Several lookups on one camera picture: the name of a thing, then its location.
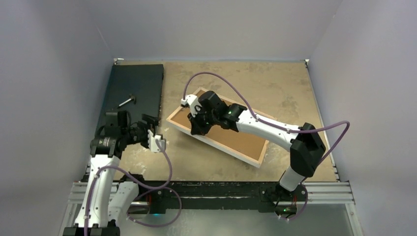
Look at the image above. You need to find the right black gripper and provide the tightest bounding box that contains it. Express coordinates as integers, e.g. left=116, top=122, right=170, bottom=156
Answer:
left=188, top=106, right=218, bottom=137

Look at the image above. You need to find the wooden picture frame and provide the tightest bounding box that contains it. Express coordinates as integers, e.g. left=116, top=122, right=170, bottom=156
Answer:
left=166, top=87, right=276, bottom=169

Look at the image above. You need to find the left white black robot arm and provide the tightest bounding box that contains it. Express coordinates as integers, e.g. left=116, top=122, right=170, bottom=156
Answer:
left=62, top=111, right=166, bottom=236

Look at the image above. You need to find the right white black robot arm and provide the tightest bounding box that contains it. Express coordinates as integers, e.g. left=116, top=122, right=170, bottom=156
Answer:
left=180, top=90, right=326, bottom=200

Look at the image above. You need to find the small black metal hammer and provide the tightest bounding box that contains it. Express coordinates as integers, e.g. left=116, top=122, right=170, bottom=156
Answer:
left=117, top=94, right=136, bottom=108

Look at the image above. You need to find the black flat box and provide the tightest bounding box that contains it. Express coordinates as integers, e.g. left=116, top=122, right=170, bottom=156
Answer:
left=96, top=64, right=164, bottom=129

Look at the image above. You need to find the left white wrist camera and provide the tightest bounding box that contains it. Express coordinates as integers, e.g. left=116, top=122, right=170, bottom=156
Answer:
left=147, top=129, right=166, bottom=153

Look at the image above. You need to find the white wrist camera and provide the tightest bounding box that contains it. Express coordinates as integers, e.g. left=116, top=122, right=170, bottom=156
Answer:
left=147, top=129, right=166, bottom=153
left=180, top=94, right=203, bottom=118

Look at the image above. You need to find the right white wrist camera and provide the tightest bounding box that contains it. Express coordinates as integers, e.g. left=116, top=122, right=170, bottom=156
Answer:
left=180, top=94, right=203, bottom=118

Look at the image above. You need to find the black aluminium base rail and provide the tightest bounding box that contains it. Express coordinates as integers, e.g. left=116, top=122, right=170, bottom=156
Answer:
left=131, top=181, right=354, bottom=214

